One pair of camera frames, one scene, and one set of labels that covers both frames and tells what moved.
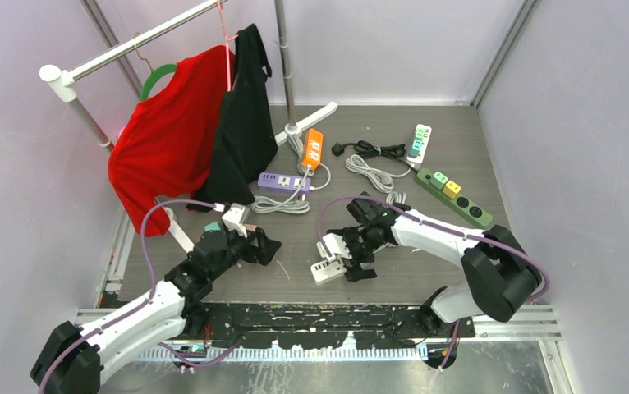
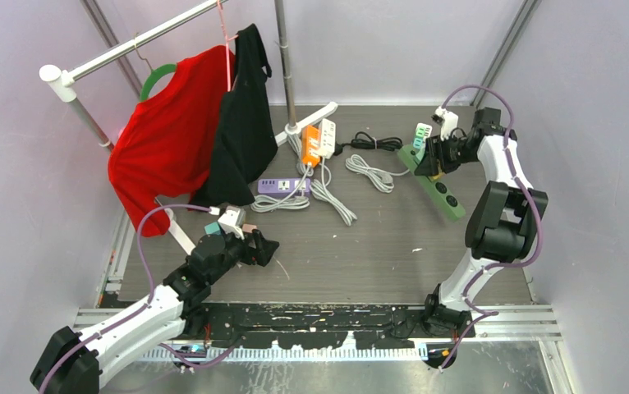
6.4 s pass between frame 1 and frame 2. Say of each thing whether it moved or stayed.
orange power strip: stayed
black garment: stayed
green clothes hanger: stayed
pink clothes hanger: stayed
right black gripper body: moved
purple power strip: moved
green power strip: moved
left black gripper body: stayed
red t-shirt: stayed
